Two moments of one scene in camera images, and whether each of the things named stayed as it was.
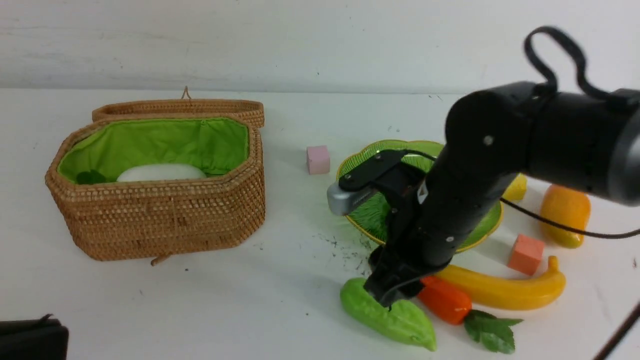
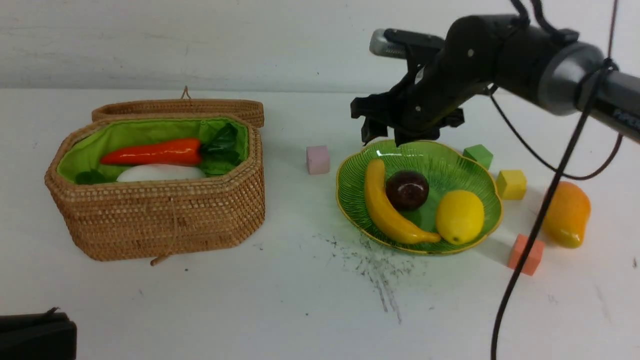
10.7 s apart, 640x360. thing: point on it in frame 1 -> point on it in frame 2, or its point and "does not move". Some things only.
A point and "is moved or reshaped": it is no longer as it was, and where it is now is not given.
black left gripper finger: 389,297 -> 371,129
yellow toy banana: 508,291 is moved or reshaped
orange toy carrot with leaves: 453,306 -> 219,145
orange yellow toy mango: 568,206 does not move
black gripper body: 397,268 -> 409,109
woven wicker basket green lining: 223,137 does not move
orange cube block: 526,255 does not move
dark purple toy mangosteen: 376,258 is moved or reshaped
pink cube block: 318,159 does not move
